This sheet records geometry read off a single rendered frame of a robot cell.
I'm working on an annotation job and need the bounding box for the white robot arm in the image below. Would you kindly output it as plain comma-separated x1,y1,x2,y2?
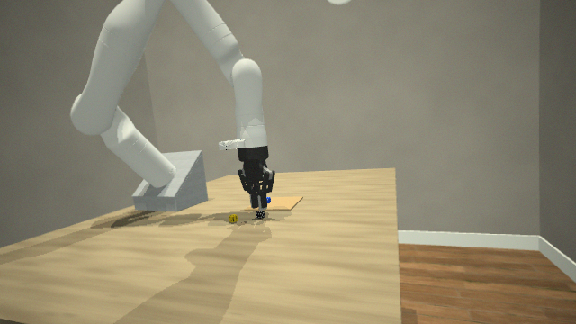
70,0,267,188

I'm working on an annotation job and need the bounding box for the tan square mat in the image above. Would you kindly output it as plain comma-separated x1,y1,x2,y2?
244,196,303,211

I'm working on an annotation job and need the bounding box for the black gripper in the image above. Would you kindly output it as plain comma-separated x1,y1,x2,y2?
238,146,275,211

